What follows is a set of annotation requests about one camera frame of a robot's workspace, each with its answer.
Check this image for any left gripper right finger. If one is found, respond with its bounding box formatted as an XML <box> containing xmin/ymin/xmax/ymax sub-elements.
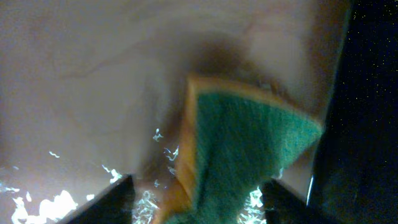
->
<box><xmin>261</xmin><ymin>180</ymin><xmax>340</xmax><ymax>224</ymax></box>

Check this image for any green and orange sponge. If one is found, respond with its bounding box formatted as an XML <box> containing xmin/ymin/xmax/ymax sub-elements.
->
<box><xmin>154</xmin><ymin>77</ymin><xmax>324</xmax><ymax>223</ymax></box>

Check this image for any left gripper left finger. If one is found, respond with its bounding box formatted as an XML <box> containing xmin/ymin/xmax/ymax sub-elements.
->
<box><xmin>57</xmin><ymin>174</ymin><xmax>136</xmax><ymax>224</ymax></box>

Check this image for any large dark brown tray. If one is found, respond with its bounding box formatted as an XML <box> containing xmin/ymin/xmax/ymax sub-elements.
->
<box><xmin>308</xmin><ymin>0</ymin><xmax>397</xmax><ymax>223</ymax></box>

